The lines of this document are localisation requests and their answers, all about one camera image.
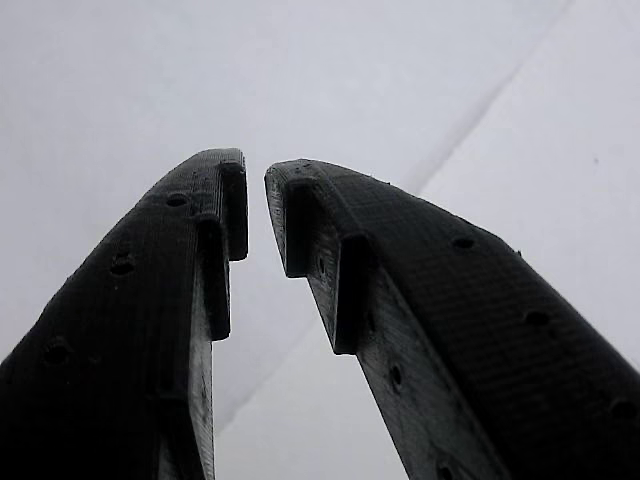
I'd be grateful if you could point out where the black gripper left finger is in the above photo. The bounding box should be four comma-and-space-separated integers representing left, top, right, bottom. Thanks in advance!
0, 147, 250, 480

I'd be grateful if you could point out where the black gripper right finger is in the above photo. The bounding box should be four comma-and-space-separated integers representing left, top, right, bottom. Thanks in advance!
263, 158, 640, 480

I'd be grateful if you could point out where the white table sheet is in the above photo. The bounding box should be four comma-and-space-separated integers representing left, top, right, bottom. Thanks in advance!
0, 0, 640, 480

